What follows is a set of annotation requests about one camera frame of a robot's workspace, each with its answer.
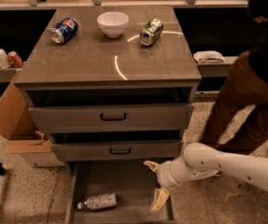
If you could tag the top grey drawer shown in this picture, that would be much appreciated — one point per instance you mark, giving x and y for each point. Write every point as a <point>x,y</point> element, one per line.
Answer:
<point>111,118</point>

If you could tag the grey drawer cabinet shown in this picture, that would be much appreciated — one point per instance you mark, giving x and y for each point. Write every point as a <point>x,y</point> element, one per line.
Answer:
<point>93,69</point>

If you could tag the blue Pepsi can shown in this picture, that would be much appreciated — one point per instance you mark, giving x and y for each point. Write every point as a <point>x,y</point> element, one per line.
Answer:
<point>63,30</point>

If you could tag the brown cardboard box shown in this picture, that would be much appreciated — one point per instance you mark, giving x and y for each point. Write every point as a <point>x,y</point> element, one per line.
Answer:
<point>22,135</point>

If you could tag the person in brown trousers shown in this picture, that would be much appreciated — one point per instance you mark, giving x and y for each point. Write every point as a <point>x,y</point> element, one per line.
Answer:
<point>246,84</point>

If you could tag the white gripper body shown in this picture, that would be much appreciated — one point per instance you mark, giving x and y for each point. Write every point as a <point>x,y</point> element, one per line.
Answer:
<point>163,174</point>

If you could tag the red soda can right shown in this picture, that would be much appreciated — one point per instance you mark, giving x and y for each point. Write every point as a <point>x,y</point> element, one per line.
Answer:
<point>15,59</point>

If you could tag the green soda can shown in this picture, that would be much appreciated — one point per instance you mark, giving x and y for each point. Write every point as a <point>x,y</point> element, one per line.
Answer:
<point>151,32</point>

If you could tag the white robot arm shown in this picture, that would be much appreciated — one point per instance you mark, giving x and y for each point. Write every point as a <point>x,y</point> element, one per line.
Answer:
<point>199,161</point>

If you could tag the white ceramic bowl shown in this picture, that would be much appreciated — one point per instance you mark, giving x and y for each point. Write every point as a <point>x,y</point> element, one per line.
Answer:
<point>113,24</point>

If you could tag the grey drawer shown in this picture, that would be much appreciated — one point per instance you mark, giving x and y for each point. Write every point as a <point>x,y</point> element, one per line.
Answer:
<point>111,118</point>
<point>117,150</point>
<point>134,185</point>

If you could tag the grey shelf rail right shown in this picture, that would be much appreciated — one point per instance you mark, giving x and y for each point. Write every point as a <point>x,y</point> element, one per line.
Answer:
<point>216,69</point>

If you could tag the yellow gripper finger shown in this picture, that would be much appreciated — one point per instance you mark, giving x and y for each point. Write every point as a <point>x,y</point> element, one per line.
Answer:
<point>161,196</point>
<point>152,165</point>

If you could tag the bottom grey drawer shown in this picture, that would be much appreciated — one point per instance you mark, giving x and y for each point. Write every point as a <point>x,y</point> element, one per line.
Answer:
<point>134,185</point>

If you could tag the middle grey drawer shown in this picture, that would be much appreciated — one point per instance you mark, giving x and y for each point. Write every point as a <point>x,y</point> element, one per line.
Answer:
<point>117,150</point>

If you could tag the folded white cloth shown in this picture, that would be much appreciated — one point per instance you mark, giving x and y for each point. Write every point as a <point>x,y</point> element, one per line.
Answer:
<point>208,56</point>

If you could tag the clear plastic water bottle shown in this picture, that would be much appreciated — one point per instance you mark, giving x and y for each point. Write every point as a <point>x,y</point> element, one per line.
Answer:
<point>98,202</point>

